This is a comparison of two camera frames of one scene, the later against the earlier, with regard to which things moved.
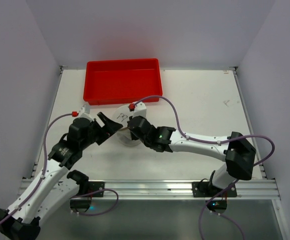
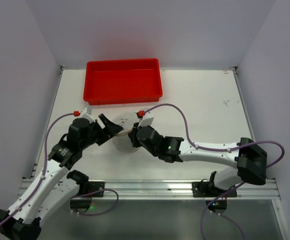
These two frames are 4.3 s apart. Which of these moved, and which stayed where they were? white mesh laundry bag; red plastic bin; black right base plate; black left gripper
Moved: white mesh laundry bag
Stayed: red plastic bin; black left gripper; black right base plate
